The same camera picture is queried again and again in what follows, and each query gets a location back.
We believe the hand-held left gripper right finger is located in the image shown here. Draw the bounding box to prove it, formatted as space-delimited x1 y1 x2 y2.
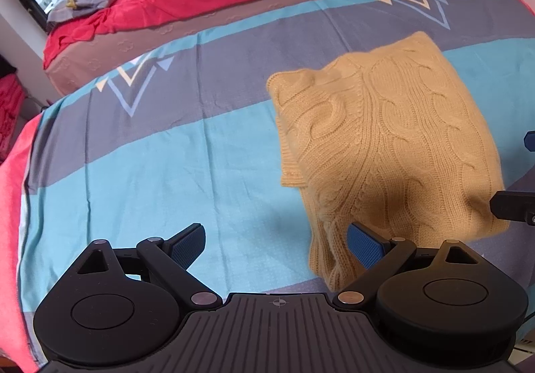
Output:
332 221 481 307

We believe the pink fleece blanket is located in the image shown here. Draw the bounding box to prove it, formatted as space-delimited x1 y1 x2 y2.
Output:
0 111 47 373

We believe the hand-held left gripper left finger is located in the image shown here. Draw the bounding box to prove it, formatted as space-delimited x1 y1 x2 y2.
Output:
75 222 224 309

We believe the yellow cable-knit cardigan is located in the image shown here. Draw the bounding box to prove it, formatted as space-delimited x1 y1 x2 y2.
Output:
266 31 511 291

